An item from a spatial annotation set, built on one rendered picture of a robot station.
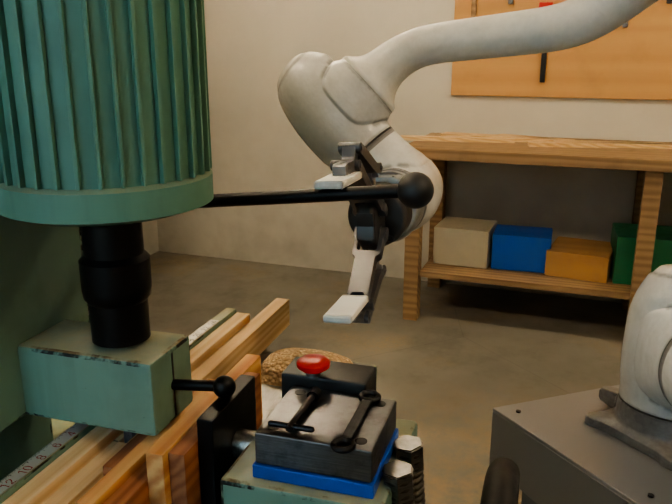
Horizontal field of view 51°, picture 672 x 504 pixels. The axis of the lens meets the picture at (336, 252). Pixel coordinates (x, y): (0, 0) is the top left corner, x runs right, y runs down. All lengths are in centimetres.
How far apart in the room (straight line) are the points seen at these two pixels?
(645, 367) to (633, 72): 278
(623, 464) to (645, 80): 284
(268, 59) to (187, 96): 366
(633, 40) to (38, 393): 341
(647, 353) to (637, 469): 17
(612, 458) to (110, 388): 76
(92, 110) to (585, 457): 86
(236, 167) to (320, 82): 343
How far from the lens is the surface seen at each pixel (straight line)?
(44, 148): 56
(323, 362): 63
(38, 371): 70
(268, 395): 85
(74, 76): 54
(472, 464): 242
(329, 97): 97
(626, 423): 121
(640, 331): 114
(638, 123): 383
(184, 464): 61
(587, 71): 380
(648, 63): 380
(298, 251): 432
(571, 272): 349
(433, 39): 100
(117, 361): 64
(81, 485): 66
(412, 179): 66
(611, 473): 111
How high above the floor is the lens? 129
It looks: 16 degrees down
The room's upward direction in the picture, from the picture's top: straight up
